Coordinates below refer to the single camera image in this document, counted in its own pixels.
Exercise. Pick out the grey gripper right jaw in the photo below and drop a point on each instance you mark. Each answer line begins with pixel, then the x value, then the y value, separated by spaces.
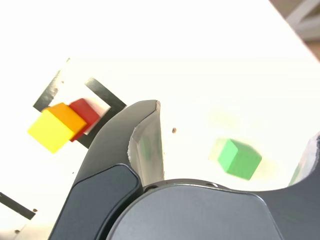
pixel 200 215

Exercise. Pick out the black tape square outline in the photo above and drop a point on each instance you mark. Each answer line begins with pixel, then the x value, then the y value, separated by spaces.
pixel 107 96

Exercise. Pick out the yellow cube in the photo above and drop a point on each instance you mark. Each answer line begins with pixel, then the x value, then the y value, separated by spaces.
pixel 52 130

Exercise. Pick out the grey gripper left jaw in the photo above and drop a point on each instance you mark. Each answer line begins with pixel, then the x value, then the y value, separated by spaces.
pixel 110 140

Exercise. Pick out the green cube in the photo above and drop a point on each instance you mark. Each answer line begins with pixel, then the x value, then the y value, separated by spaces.
pixel 237 160

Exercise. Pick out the white metal frame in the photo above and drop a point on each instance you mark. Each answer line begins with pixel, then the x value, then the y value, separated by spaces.
pixel 305 17

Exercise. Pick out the red cube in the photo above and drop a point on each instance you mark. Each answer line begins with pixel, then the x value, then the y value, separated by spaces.
pixel 86 112

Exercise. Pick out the black tape strip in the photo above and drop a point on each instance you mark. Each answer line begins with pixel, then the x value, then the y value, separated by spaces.
pixel 17 207

